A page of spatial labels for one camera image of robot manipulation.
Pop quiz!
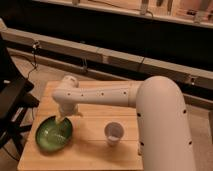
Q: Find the white plastic cup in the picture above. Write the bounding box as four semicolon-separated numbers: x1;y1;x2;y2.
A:
104;122;124;146

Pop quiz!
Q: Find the green ceramic bowl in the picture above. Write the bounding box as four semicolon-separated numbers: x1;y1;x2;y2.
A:
35;116;73;153

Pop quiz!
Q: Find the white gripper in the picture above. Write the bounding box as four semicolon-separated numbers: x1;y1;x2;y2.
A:
55;105;78;125

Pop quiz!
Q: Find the black chair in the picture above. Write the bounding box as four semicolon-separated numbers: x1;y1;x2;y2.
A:
0;35;39;155

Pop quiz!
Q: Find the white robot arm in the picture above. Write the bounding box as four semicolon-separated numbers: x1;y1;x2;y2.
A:
52;76;196;171

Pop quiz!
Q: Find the black hanging cable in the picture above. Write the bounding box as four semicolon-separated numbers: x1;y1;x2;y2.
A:
25;40;40;81

